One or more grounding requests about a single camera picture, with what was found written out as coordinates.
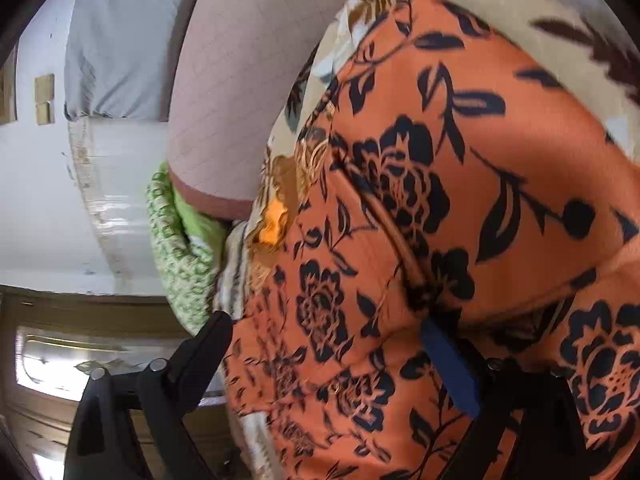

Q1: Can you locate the striped beige cloth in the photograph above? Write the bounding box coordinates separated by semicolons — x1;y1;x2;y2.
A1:
212;220;251;322

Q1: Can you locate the grey pillow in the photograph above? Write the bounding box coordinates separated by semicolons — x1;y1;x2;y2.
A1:
63;0;202;122

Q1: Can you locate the wooden cabinet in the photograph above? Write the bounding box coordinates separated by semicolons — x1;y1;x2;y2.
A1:
0;284;242;480

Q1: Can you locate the beige wall plate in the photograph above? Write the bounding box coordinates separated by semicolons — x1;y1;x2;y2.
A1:
33;73;56;125

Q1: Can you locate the leaf print blanket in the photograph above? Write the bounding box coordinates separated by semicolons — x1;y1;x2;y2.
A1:
220;0;640;480

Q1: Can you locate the pink checked pillow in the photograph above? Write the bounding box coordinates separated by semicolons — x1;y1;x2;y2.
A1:
165;0;362;222

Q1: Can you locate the green patterned cloth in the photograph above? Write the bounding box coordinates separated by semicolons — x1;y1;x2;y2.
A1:
144;160;232;337

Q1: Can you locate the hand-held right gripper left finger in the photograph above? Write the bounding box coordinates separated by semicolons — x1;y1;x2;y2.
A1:
64;311;234;480

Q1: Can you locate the orange floral garment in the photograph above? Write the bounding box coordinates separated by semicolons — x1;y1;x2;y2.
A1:
222;0;640;480

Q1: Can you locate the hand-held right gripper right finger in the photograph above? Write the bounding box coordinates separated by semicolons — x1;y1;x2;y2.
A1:
420;317;589;480

